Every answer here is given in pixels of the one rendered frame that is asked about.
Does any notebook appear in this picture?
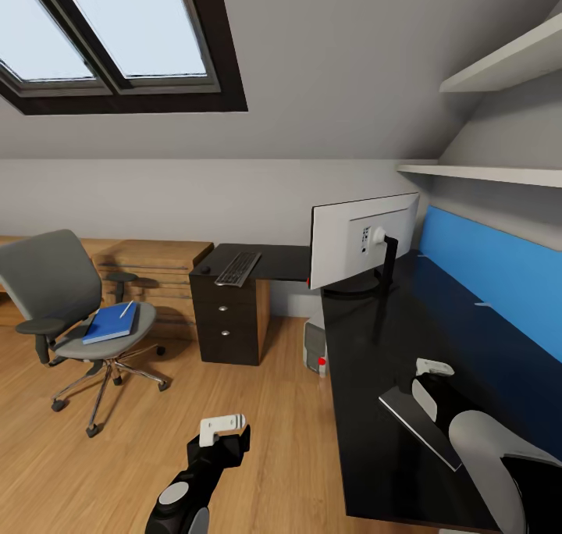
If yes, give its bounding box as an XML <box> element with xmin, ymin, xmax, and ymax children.
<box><xmin>379</xmin><ymin>386</ymin><xmax>463</xmax><ymax>472</ymax></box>

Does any folder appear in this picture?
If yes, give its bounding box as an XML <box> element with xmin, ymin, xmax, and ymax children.
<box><xmin>82</xmin><ymin>302</ymin><xmax>137</xmax><ymax>345</ymax></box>

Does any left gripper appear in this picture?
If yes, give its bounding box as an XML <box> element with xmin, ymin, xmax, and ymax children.
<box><xmin>187</xmin><ymin>424</ymin><xmax>251</xmax><ymax>482</ymax></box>

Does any keyboard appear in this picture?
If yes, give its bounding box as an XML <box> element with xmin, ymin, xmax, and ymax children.
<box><xmin>215</xmin><ymin>251</ymin><xmax>261</xmax><ymax>287</ymax></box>

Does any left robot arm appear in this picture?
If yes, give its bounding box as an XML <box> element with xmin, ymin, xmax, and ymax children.
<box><xmin>144</xmin><ymin>415</ymin><xmax>251</xmax><ymax>534</ymax></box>

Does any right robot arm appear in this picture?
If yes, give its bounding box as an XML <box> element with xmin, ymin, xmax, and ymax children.
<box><xmin>393</xmin><ymin>358</ymin><xmax>562</xmax><ymax>534</ymax></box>

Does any swivel chair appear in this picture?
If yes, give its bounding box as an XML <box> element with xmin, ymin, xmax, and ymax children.
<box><xmin>0</xmin><ymin>230</ymin><xmax>167</xmax><ymax>438</ymax></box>

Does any monitor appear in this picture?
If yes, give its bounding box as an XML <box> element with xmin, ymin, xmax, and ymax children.
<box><xmin>308</xmin><ymin>192</ymin><xmax>421</xmax><ymax>299</ymax></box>

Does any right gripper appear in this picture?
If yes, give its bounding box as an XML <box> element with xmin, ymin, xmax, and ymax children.
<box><xmin>393</xmin><ymin>372</ymin><xmax>419</xmax><ymax>396</ymax></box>

